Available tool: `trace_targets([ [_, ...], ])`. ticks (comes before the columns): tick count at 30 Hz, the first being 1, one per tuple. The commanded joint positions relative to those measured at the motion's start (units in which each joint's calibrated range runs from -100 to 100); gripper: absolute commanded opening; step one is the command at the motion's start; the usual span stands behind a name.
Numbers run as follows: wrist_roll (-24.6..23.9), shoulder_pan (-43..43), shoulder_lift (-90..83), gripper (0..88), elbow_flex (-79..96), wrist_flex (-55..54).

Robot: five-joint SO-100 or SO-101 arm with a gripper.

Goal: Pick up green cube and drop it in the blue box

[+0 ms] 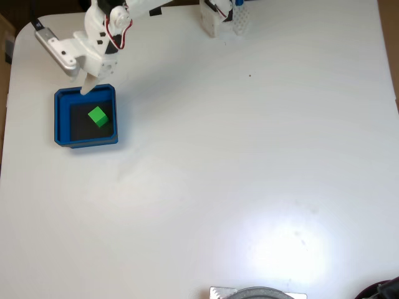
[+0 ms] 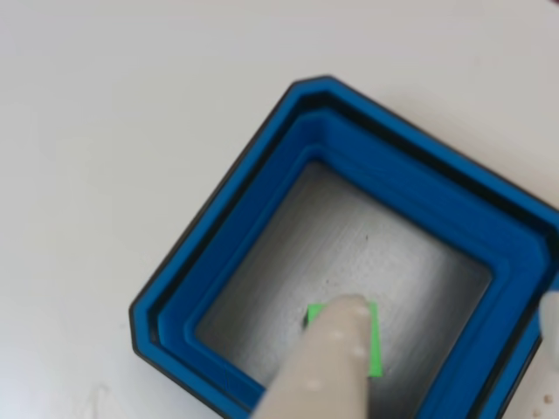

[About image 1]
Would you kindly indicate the silver camera box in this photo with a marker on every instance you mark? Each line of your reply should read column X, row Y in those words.
column 70, row 71

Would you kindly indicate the grey round object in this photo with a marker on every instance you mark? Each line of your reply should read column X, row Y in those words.
column 262, row 292

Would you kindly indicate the silver flat plate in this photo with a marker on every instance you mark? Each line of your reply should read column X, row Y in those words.
column 218, row 293

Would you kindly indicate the black tape piece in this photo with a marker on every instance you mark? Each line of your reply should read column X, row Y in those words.
column 156, row 13

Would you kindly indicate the dark object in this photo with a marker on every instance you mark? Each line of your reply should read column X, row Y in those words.
column 383, row 291

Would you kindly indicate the green cube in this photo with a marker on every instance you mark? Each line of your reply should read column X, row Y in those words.
column 97, row 116

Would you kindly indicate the blue box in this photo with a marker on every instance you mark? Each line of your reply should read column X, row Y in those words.
column 60, row 124

